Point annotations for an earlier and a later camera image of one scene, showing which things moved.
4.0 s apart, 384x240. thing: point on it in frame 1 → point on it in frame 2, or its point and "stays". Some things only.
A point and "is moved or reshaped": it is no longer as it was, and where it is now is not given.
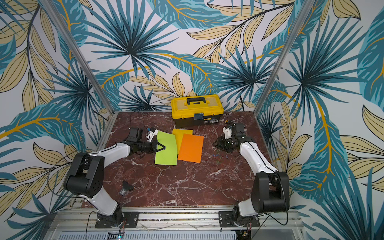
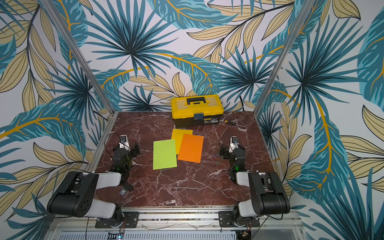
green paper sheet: x=169 y=156 is moved or reshaped
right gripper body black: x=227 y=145 → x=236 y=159
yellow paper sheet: x=179 y=134 stays
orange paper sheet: x=191 y=148 stays
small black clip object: x=126 y=186 stays
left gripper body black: x=145 y=146 → x=132 y=153
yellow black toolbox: x=196 y=110 stays
